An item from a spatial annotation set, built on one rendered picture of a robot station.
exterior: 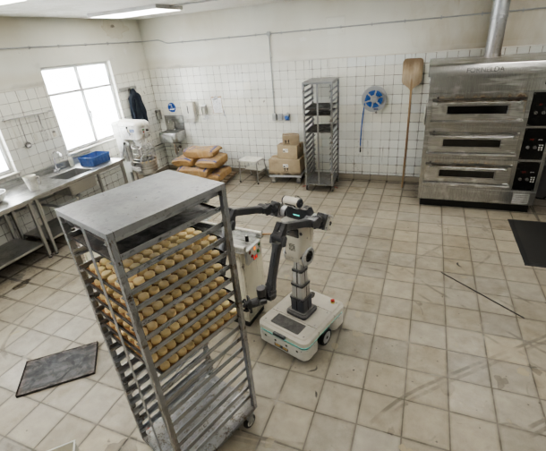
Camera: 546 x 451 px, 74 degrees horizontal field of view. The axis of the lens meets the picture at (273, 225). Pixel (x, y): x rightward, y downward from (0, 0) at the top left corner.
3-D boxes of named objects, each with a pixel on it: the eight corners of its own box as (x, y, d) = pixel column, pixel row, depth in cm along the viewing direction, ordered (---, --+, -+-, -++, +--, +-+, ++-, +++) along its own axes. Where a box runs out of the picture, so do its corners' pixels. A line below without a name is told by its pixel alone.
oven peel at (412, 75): (392, 187, 637) (403, 58, 568) (392, 186, 641) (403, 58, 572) (411, 188, 627) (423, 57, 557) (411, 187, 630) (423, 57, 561)
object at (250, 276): (193, 310, 380) (176, 235, 340) (213, 292, 407) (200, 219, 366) (251, 329, 349) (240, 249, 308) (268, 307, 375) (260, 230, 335)
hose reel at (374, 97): (384, 150, 646) (388, 84, 596) (382, 153, 632) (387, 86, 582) (360, 150, 661) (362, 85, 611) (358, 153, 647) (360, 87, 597)
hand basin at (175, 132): (204, 154, 787) (195, 101, 738) (194, 159, 755) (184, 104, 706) (166, 152, 822) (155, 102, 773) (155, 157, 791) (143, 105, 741)
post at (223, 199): (254, 404, 262) (220, 182, 186) (257, 407, 260) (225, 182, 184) (251, 407, 260) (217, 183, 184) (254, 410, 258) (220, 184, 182)
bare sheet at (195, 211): (173, 196, 215) (172, 193, 214) (219, 209, 191) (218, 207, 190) (71, 238, 175) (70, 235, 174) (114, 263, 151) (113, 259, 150)
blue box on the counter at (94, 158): (94, 166, 577) (91, 157, 571) (80, 165, 587) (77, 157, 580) (112, 159, 611) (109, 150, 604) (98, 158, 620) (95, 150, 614)
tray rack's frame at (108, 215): (212, 381, 294) (166, 168, 213) (260, 415, 263) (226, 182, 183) (143, 444, 251) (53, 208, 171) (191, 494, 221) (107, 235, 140)
